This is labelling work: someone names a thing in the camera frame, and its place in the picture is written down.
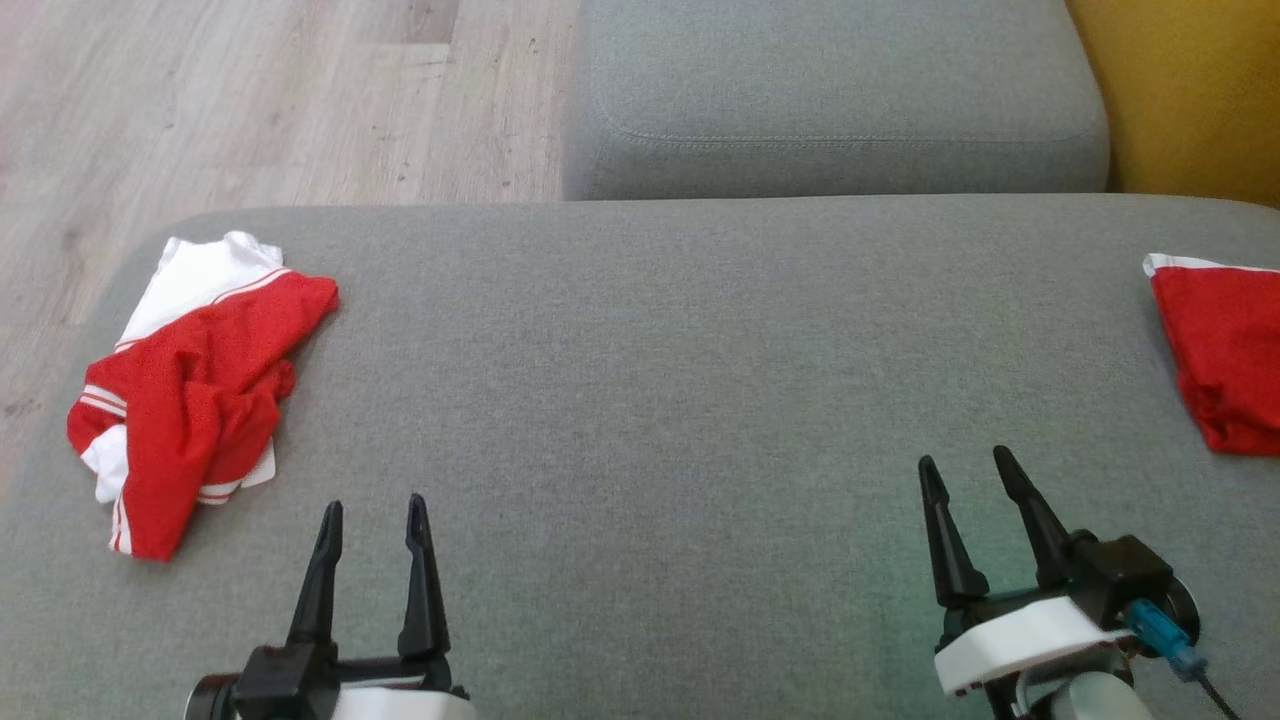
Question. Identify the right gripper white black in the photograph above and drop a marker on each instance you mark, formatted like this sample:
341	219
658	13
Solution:
1020	640

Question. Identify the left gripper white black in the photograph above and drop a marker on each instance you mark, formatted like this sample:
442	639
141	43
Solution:
400	695

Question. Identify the red shirt with white sleeves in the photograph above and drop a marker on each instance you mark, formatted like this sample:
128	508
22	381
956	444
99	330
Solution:
200	400

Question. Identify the red garment with white bands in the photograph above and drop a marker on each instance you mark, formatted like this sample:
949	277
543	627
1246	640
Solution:
1230	350

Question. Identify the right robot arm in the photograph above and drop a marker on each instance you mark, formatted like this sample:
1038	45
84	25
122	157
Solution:
1090	700

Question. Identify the grey sofa seat cushion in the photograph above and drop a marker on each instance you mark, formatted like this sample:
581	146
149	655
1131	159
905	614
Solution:
650	420

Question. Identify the grey sofa block cushion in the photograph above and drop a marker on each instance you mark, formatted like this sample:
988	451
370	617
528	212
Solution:
830	90

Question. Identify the mustard yellow upholstered furniture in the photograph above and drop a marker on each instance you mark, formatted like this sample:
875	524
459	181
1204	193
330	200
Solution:
1190	90

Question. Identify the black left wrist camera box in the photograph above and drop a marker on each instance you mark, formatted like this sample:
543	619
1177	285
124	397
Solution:
285	685

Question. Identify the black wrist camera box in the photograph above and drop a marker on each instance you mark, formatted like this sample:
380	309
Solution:
285	685
1120	580

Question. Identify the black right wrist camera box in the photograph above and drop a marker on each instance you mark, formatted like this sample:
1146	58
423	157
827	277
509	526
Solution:
1120	580

